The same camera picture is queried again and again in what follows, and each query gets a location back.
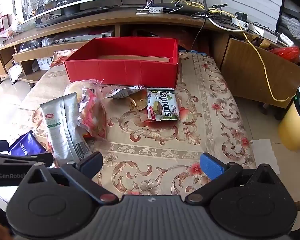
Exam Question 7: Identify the black cable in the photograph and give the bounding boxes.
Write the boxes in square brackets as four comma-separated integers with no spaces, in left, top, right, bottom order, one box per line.
[190,15,207,52]

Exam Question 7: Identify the yellow cable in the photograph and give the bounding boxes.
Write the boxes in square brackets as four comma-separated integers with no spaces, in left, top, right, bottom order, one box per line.
[172,0,297,102]

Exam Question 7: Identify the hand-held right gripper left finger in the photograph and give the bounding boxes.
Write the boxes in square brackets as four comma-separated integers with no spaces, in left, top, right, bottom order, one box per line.
[19,152,119,205]

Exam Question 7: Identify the orange bread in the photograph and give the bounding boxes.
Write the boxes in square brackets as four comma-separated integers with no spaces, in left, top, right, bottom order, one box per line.
[77,80,108,139]

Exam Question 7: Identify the grey patterned snack packet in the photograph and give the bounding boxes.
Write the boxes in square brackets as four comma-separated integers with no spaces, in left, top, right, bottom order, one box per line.
[103,84,146,99]

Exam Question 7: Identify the silver receiver box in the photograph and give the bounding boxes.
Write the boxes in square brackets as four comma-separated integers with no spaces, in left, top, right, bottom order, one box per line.
[50,30,115,46]

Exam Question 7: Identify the yellow trash bin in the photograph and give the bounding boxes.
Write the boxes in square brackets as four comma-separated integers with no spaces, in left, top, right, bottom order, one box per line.
[277,85,300,152]

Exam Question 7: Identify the gold snack packet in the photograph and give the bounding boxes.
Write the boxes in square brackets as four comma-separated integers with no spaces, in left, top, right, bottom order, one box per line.
[129,91,149,112]

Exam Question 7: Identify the bubble wrap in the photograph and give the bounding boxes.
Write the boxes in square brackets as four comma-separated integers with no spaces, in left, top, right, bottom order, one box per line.
[281,15,300,41]

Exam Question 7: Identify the blue wafer packet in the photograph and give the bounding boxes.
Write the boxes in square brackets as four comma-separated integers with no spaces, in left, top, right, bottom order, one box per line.
[8,130,47,158]

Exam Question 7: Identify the wooden television stand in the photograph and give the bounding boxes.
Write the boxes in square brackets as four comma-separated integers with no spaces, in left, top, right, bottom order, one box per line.
[0,5,300,105]

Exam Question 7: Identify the green wafer packet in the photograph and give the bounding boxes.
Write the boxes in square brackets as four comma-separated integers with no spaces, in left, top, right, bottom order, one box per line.
[147,87,180,122]

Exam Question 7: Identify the black shelf rack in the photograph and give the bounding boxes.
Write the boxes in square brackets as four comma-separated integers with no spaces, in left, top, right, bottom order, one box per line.
[275,0,300,68]

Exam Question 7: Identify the red cardboard box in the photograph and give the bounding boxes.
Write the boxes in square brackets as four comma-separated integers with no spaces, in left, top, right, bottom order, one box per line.
[64,37,179,90]

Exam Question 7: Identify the floral tablecloth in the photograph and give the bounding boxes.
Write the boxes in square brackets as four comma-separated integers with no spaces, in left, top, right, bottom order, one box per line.
[20,51,257,196]

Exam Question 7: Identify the wooden cabinet door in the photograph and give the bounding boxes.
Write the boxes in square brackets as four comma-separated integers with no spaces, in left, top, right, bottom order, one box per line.
[220,37,300,105]

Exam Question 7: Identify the white green snack packet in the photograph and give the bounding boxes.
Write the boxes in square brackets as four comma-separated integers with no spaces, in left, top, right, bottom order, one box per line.
[39,92,92,164]

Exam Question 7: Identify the white power strip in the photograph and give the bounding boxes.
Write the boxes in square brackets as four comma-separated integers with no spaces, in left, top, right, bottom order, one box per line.
[250,22,280,43]

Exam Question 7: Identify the thin white cable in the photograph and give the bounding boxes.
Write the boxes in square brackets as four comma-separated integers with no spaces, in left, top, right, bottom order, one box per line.
[136,0,180,14]

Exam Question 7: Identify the white paper sheet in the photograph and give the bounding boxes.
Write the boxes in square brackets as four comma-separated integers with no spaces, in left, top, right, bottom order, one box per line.
[251,139,281,176]

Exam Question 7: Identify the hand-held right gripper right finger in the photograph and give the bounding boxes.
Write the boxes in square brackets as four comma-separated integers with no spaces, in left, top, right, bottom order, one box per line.
[185,152,284,205]

